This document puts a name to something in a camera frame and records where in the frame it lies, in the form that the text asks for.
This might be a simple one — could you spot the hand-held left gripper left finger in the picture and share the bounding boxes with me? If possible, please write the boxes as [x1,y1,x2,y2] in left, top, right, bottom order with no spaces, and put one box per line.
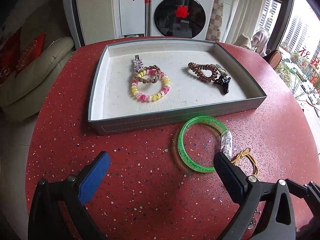
[28,151,111,240]

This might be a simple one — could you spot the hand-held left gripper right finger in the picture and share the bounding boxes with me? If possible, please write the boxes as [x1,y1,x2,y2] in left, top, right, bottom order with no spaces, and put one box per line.
[213,151,297,240]

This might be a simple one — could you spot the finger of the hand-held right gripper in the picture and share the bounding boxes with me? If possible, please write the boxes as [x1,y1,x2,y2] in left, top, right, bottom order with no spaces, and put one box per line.
[285,179,320,207]

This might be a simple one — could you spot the yellow flower hair tie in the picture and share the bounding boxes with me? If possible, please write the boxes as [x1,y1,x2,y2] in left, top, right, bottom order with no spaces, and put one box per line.
[230,147,259,177]

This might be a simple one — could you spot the green glitter bangle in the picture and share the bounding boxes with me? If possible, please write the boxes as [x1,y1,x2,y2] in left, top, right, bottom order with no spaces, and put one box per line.
[177,116,234,173]

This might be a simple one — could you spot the black claw hair clip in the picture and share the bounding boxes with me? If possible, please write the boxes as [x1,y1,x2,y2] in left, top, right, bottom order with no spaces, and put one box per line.
[215,73,230,95]

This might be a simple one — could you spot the pink yellow spiral hair tie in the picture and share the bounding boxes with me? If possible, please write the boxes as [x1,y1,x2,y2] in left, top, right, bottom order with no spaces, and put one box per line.
[130,70,171,102]

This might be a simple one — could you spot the grey shallow tray box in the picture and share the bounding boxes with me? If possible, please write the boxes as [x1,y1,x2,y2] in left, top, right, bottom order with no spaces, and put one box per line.
[87,40,267,135]

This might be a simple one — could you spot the brown spiral hair tie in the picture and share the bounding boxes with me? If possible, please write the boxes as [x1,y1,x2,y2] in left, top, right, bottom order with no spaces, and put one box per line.
[188,62,219,83]

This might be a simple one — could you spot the silver star hair clip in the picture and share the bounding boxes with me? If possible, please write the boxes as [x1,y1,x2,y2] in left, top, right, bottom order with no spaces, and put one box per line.
[132,54,145,72]

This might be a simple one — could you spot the brown braided hair tie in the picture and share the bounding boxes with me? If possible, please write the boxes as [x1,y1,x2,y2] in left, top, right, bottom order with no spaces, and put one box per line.
[134,65,162,84]

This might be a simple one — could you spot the light green armchair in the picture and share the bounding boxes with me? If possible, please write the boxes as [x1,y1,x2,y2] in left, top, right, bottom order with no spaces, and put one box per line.
[0,0,75,122]

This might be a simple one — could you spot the red window decal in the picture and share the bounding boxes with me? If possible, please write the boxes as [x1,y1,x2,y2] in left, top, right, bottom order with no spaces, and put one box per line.
[297,46,320,88]

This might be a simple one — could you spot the white cloth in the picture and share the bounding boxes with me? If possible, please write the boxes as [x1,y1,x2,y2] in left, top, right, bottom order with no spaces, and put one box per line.
[235,30,269,55]

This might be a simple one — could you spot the red embroidered cushion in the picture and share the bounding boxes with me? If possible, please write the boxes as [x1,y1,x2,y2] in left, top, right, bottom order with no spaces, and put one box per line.
[16,31,47,68]

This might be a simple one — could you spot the sofa with red cover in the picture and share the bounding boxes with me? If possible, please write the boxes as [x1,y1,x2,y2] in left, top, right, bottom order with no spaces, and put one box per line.
[0,27,20,85]

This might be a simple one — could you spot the checkered towel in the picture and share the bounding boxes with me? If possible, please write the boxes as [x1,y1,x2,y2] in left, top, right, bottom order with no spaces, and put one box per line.
[211,0,224,42]

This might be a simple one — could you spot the red paper decoration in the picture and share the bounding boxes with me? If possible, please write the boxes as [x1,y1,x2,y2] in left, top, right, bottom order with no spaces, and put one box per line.
[174,5,189,18]

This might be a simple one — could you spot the white curtain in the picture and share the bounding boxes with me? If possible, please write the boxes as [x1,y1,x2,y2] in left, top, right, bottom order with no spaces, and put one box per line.
[225,0,270,45]

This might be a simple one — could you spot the dark door frame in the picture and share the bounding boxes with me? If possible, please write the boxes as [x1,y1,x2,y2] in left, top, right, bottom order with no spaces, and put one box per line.
[70,0,87,48]

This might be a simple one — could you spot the red white mop handle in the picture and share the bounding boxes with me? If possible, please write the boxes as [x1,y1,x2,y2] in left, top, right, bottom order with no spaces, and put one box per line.
[132,0,152,37]

